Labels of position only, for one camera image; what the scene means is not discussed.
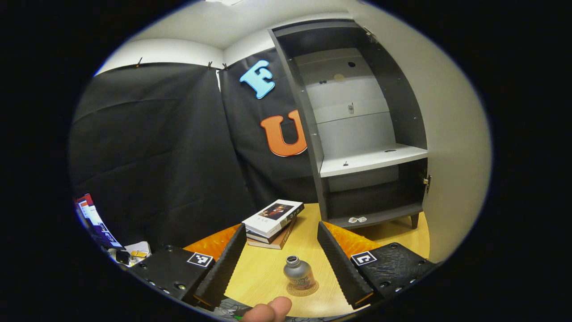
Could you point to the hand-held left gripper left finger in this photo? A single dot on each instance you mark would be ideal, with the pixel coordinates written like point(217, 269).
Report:
point(223, 268)

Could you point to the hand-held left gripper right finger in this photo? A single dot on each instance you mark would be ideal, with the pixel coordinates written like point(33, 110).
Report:
point(342, 268)

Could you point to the silver bottle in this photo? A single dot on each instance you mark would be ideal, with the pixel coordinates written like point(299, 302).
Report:
point(298, 273)

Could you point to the round brown coaster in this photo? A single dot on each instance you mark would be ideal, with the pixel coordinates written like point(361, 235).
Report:
point(304, 291)

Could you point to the grey cabinet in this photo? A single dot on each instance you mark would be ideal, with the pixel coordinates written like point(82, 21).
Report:
point(357, 129)

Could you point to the beige cabinet door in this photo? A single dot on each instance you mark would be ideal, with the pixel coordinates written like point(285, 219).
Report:
point(456, 156)

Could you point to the white cabinet shelf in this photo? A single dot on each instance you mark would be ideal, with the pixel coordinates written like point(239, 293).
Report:
point(371, 160)

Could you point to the metal door hinge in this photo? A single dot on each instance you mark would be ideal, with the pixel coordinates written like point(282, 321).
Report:
point(370, 35)
point(427, 181)

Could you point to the grey printed mat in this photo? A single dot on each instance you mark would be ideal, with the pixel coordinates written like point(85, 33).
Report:
point(230, 309)

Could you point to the dark-spined book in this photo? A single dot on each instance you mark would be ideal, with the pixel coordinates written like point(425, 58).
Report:
point(275, 236)

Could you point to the black backdrop cloth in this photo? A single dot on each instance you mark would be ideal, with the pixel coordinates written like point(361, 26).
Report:
point(156, 156)

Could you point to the computer screen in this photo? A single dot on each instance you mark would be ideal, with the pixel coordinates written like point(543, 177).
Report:
point(94, 219)

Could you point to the ceiling light panel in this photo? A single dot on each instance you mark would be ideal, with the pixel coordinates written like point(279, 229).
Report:
point(223, 2)

